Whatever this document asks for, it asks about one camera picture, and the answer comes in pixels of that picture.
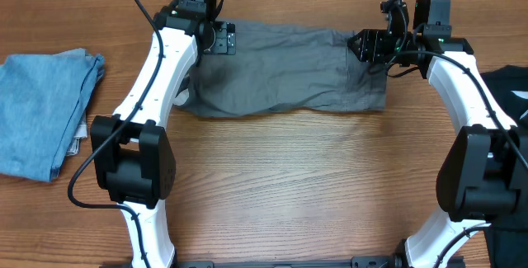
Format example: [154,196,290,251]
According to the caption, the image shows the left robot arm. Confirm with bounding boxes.
[91,0,236,267]

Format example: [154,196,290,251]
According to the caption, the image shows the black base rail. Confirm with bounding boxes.
[172,256,392,268]

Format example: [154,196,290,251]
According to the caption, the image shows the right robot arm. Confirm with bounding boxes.
[347,0,527,268]

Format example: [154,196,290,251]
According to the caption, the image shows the black shirt with white print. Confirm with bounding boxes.
[482,65,527,268]

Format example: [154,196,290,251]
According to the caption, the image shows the folded blue denim garment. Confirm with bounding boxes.
[1,49,105,182]

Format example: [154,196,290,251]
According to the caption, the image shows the grey shorts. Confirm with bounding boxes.
[175,20,387,118]

